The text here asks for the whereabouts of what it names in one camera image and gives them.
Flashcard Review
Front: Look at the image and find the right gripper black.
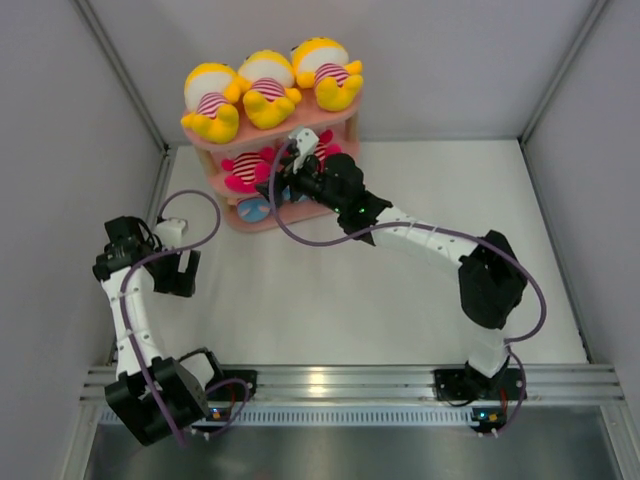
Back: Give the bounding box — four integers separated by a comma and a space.
256, 151, 346, 215

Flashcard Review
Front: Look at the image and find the white pink bear plush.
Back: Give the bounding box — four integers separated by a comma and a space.
220, 147, 276, 194
314, 129, 342, 163

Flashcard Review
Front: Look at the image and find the yellow frog plush toy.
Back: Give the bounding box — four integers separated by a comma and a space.
290, 36, 364, 112

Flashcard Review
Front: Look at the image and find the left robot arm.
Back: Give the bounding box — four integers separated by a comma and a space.
92, 216, 226, 446

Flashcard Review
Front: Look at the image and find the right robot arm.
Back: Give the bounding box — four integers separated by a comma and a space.
256, 153, 528, 397

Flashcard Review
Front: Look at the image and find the boy doll plush in shelf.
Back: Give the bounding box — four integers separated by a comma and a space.
236, 197, 271, 224

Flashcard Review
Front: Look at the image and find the pink three-tier shelf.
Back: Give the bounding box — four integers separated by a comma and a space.
184, 92, 360, 233

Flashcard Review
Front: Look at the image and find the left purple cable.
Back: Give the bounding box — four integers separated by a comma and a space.
115, 189, 253, 448

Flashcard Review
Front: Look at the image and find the purple cable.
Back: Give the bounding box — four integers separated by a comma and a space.
267, 139, 548, 441
115, 189, 253, 448

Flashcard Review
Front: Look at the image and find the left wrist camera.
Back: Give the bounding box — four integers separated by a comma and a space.
152, 217, 188, 250

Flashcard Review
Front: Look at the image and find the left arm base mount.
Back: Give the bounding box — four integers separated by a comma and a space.
205, 368, 258, 402

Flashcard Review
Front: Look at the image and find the white slotted cable duct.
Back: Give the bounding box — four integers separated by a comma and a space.
99, 403, 481, 426

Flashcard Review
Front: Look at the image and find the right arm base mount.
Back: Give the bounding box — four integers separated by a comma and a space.
433, 367, 524, 405

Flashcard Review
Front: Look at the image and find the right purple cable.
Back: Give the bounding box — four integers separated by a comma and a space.
267, 139, 548, 441

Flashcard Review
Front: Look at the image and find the aluminium front rail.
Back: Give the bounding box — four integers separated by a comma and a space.
79, 363, 626, 403

